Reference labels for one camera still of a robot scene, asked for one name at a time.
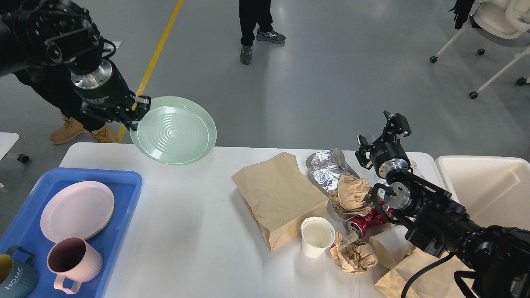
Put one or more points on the person in tan boots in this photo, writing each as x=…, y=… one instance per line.
x=54, y=86

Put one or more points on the pink plate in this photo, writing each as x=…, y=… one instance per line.
x=82, y=209

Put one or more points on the pink mug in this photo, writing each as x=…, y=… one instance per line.
x=74, y=262

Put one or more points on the white side table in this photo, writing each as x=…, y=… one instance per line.
x=7, y=140

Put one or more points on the brown paper bag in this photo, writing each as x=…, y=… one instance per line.
x=436, y=283
x=279, y=197

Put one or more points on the blue plastic tray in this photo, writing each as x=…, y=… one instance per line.
x=25, y=229

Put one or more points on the crumpled aluminium foil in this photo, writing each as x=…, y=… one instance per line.
x=326, y=167

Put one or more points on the person in grey sneakers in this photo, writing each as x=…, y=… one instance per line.
x=256, y=23

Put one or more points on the crushed red can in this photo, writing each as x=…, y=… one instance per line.
x=359, y=224

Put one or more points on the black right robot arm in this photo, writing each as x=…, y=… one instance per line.
x=498, y=257

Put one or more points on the crumpled brown paper lower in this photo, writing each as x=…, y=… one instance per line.
x=353, y=255

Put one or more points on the white plastic bin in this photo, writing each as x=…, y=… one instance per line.
x=495, y=190

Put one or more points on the crumpled brown paper upper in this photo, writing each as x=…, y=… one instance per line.
x=350, y=196

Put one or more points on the blue-grey HOME mug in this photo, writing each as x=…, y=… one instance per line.
x=18, y=279

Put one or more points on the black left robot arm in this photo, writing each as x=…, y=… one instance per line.
x=61, y=33

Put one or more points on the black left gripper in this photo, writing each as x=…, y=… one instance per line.
x=104, y=90

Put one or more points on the brown paper bag lower right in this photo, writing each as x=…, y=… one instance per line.
x=436, y=283

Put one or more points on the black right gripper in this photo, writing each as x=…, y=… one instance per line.
x=387, y=154

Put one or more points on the green plate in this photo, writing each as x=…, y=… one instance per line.
x=175, y=131

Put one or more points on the white paper cup upright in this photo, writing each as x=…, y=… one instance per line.
x=317, y=235

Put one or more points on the crumpled brown paper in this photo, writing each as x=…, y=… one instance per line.
x=353, y=255
x=350, y=196

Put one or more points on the white office chair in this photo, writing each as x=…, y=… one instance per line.
x=502, y=22

